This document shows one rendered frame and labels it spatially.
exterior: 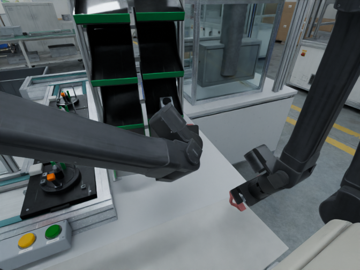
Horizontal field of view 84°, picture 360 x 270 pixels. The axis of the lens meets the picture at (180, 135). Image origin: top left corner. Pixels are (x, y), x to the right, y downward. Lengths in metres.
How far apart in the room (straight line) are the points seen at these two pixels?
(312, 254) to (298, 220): 1.78
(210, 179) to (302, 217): 1.31
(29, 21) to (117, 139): 7.74
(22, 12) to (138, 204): 7.46
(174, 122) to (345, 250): 0.32
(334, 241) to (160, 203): 0.66
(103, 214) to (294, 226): 1.61
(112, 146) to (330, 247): 0.29
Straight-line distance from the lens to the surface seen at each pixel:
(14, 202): 1.02
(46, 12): 7.96
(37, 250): 0.80
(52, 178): 0.80
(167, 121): 0.40
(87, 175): 0.90
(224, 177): 0.99
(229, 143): 1.87
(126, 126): 0.69
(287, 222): 2.04
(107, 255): 0.81
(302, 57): 4.58
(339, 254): 0.31
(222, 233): 0.82
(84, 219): 0.83
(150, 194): 0.91
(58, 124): 0.26
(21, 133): 0.25
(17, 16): 7.99
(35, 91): 2.01
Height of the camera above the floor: 1.57
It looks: 35 degrees down
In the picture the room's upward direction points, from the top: straight up
